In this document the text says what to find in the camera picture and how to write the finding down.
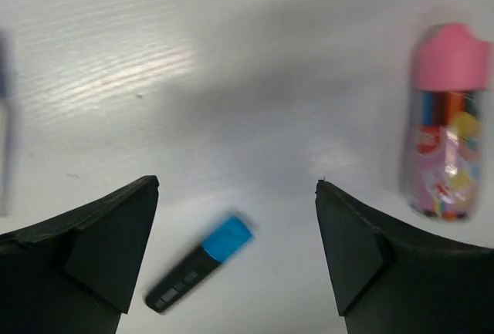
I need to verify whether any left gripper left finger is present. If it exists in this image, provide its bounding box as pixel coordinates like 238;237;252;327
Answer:
1;175;159;333

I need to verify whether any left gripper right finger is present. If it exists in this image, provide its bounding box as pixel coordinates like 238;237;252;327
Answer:
316;180;493;334

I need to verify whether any blue cap highlighter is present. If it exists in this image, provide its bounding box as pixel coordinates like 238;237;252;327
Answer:
144;208;255;315

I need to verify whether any pink cap marker tube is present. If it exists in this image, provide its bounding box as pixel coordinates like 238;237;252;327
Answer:
403;22;492;221

